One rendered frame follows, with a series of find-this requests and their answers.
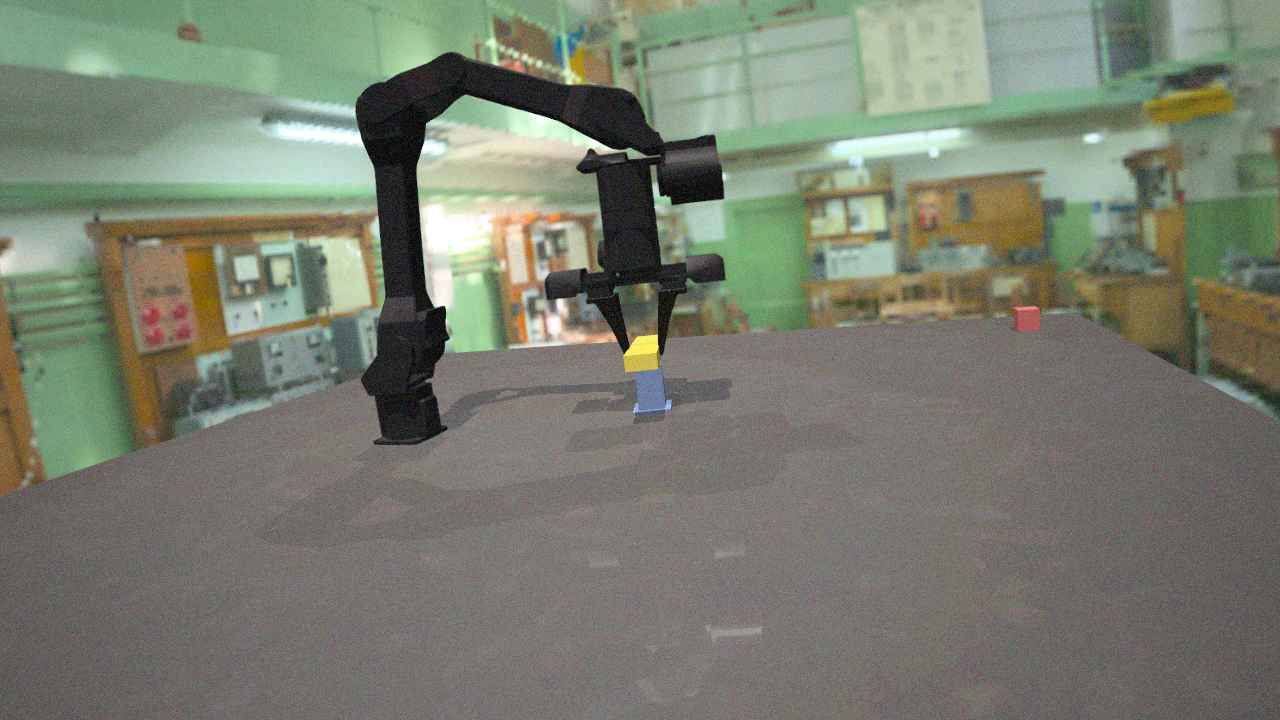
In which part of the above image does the red cube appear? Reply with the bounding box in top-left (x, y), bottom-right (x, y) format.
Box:
top-left (1014, 306), bottom-right (1041, 332)

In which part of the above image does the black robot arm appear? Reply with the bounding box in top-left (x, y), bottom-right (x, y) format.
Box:
top-left (355, 53), bottom-right (724, 445)

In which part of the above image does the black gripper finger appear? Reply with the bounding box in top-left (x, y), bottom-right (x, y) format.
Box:
top-left (658, 284), bottom-right (687, 355)
top-left (586, 292), bottom-right (630, 354)

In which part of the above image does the yellow bar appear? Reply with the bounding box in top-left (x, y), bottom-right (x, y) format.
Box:
top-left (623, 334), bottom-right (662, 372)

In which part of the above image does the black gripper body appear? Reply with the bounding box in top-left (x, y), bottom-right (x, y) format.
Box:
top-left (545, 208), bottom-right (724, 300)

